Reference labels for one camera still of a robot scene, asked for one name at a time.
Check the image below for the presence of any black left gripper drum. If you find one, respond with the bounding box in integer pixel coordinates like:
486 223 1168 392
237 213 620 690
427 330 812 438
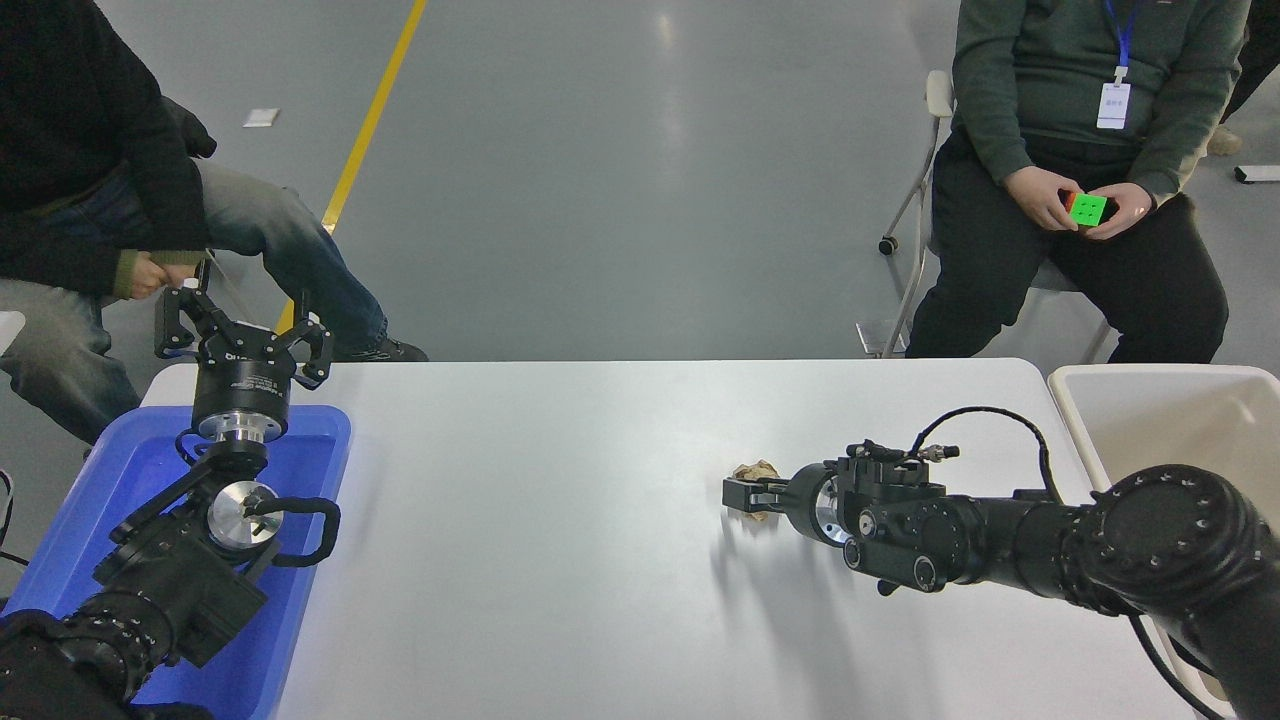
192 330 294 429

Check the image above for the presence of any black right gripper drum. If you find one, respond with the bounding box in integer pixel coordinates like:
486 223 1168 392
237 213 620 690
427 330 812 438
785 462 837 546

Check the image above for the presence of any tan paper ball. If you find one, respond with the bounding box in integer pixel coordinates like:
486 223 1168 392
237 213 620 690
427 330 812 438
733 459 783 523

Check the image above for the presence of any colourful puzzle cube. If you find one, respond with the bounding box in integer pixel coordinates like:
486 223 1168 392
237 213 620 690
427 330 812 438
1061 190 1117 232

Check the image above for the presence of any person's hand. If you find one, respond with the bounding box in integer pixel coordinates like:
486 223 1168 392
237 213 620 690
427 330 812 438
131 251 202 301

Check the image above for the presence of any person's right hand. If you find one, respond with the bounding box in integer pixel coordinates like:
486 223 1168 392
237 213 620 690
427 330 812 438
1003 165 1082 234

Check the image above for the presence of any person's left hand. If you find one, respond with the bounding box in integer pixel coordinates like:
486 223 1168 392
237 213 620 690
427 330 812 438
1083 181 1157 242

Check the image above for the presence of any blue plastic tray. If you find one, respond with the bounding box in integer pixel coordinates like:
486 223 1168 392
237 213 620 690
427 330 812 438
0 404 353 720

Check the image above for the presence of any grey floor plate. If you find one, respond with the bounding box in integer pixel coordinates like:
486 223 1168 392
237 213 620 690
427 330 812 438
856 320 907 358

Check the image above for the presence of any person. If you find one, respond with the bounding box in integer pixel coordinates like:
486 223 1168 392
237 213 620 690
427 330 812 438
905 0 1252 364
1207 0 1280 157
0 0 430 447

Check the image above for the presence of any large pale bin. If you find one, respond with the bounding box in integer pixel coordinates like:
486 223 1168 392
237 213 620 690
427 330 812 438
1047 363 1280 720

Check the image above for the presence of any white folding chair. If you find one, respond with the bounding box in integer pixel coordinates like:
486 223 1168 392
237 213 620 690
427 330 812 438
878 70 1113 364

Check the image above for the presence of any white badge on blue lanyard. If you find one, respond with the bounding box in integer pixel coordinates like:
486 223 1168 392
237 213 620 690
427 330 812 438
1096 0 1143 131

